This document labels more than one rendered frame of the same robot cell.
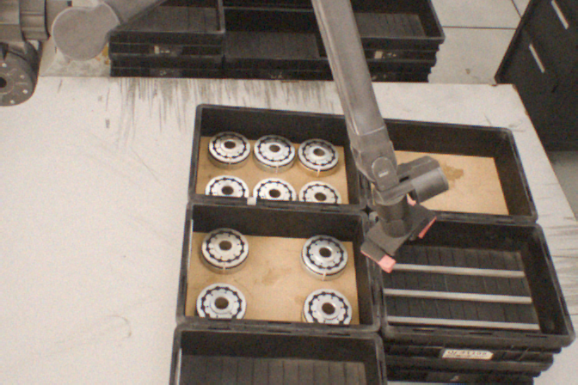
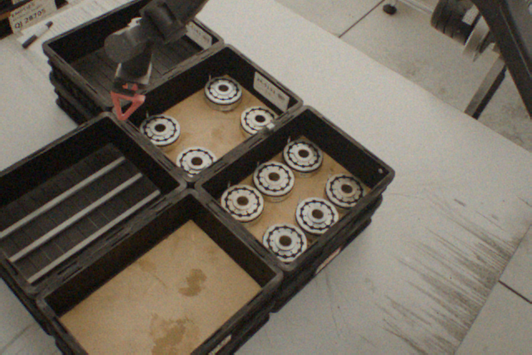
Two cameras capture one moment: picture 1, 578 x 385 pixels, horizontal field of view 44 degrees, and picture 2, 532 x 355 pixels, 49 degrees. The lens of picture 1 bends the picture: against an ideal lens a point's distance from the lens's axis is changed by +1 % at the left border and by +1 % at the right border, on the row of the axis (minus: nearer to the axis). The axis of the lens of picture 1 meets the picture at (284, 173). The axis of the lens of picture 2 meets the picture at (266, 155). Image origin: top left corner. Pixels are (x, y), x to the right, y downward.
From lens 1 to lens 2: 1.77 m
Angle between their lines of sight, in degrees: 73
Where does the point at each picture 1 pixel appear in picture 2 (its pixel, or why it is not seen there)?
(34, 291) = (334, 84)
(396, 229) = not seen: hidden behind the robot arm
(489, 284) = (56, 253)
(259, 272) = (227, 133)
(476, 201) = (117, 334)
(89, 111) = (482, 200)
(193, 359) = not seen: hidden behind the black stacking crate
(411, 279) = (122, 206)
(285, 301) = (194, 128)
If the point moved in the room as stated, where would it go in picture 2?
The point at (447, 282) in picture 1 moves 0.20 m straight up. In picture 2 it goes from (92, 226) to (81, 175)
